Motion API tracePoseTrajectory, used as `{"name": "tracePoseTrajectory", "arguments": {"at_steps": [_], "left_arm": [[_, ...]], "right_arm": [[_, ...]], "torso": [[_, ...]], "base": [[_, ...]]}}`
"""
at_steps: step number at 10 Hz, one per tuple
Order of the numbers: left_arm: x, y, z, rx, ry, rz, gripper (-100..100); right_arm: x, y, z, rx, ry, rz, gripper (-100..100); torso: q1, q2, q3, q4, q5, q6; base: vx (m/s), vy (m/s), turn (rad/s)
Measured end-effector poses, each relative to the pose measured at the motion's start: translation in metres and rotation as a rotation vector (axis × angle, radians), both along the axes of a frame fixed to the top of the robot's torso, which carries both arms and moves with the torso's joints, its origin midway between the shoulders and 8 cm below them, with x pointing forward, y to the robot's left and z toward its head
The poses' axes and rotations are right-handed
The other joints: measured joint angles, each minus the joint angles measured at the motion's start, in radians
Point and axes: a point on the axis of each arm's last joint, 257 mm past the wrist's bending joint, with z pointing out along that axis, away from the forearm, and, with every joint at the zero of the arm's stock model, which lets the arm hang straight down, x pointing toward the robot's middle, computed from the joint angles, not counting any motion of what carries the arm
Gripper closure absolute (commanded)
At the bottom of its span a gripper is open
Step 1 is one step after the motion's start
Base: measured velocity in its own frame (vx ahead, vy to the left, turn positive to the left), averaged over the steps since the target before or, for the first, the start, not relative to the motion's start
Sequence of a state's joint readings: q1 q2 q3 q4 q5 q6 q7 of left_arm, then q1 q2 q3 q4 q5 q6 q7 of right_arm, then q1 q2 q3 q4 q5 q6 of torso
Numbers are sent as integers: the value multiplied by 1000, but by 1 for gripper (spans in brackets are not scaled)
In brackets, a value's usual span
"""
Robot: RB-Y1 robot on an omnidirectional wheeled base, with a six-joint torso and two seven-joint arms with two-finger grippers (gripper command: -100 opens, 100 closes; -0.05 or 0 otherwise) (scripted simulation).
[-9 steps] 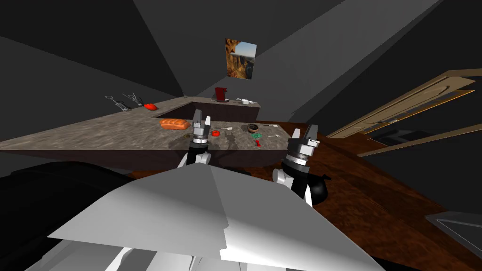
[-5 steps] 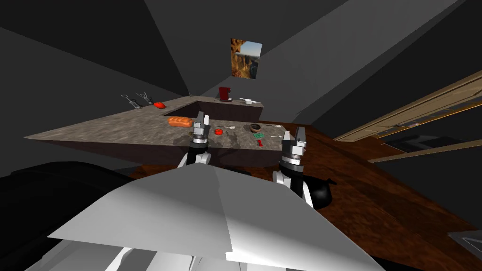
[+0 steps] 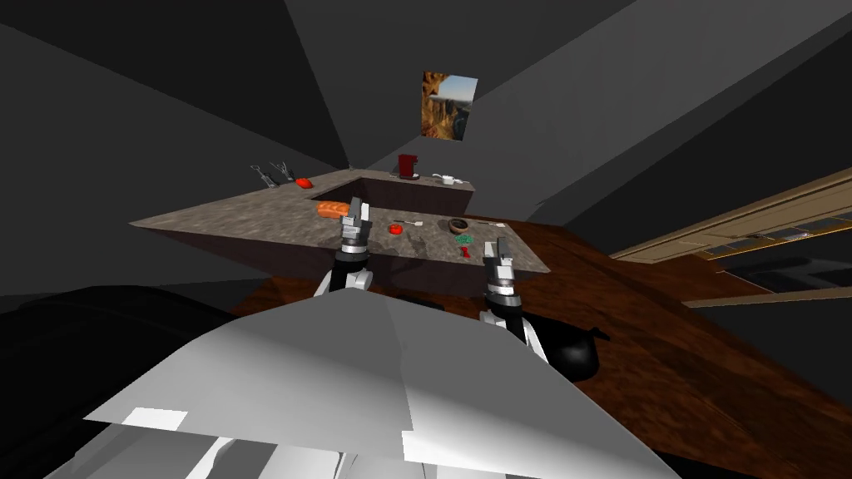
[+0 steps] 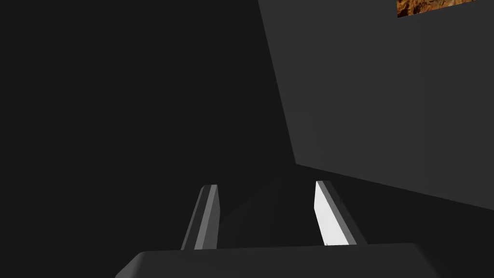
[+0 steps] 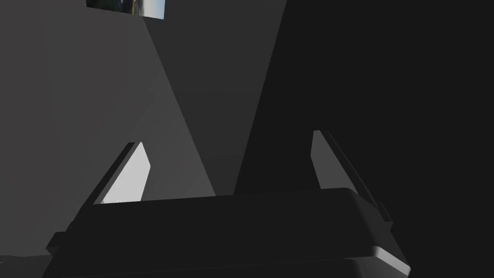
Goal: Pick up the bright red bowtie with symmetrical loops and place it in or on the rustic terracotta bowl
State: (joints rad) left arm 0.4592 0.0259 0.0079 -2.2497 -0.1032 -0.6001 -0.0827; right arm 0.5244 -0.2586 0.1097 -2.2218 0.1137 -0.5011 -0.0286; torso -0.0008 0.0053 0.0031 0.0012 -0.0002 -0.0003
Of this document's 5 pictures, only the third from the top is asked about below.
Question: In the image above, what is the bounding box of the canyon landscape wall picture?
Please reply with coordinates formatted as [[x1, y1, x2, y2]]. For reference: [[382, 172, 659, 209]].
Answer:
[[421, 71, 480, 143]]

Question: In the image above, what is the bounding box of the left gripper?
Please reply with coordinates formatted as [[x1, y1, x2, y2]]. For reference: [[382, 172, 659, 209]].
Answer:
[[339, 196, 374, 253]]

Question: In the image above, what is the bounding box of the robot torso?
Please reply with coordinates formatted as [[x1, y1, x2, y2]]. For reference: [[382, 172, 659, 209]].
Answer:
[[42, 285, 681, 479]]

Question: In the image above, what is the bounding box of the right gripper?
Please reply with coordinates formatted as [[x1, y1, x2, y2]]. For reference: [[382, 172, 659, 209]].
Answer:
[[483, 237, 518, 288]]

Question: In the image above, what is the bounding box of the tan wooden cabinet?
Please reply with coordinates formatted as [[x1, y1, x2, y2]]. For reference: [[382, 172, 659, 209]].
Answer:
[[608, 165, 852, 309]]

